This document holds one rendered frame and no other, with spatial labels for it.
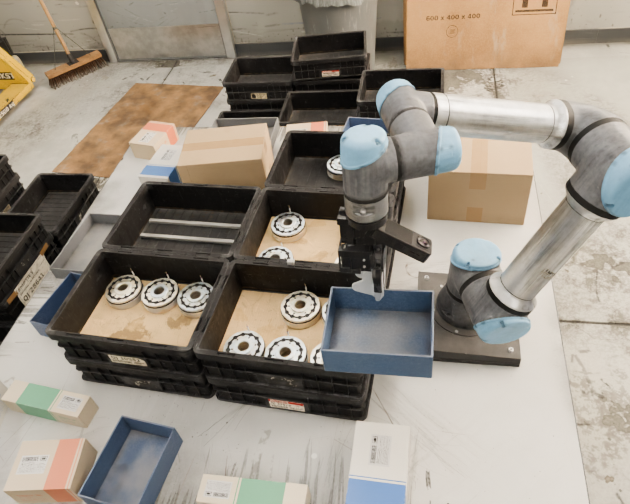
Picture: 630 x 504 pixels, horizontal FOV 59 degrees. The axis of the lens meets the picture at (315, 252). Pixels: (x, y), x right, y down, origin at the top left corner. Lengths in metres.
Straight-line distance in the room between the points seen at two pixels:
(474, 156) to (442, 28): 2.37
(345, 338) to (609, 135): 0.61
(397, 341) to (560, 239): 0.38
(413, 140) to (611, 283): 1.94
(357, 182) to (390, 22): 3.50
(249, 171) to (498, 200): 0.83
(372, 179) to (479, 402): 0.75
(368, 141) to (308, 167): 1.05
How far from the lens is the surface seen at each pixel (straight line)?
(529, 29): 4.15
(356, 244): 1.01
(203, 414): 1.52
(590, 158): 1.14
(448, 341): 1.50
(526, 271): 1.25
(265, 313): 1.48
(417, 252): 0.99
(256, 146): 2.01
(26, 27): 5.38
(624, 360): 2.51
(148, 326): 1.56
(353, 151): 0.87
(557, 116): 1.17
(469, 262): 1.36
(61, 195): 2.99
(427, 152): 0.91
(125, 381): 1.61
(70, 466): 1.50
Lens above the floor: 1.97
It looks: 45 degrees down
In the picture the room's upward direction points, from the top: 10 degrees counter-clockwise
